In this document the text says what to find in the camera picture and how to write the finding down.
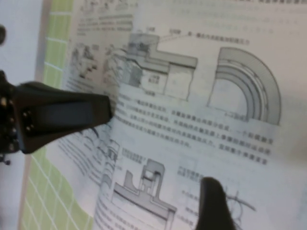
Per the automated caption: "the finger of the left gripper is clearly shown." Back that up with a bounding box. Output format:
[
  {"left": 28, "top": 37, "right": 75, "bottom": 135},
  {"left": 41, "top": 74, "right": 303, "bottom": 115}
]
[{"left": 13, "top": 81, "right": 113, "bottom": 154}]

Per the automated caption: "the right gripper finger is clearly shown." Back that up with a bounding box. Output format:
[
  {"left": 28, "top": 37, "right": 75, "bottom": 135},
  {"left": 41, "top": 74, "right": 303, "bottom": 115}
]
[{"left": 196, "top": 176, "right": 238, "bottom": 230}]

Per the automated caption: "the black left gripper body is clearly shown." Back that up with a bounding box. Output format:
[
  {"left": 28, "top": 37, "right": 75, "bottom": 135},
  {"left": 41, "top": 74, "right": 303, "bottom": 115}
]
[{"left": 0, "top": 69, "right": 20, "bottom": 154}]

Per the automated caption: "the white technical book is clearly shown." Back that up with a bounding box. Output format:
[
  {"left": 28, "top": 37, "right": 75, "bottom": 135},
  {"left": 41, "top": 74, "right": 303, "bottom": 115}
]
[{"left": 45, "top": 0, "right": 307, "bottom": 230}]

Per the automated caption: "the green white checked tablecloth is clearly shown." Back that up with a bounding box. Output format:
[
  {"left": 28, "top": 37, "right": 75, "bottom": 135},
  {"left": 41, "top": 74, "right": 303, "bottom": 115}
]
[{"left": 20, "top": 0, "right": 94, "bottom": 230}]

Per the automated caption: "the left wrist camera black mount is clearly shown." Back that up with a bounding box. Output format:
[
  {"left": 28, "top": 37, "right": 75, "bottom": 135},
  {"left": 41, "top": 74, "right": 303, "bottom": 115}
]
[{"left": 0, "top": 25, "right": 7, "bottom": 46}]

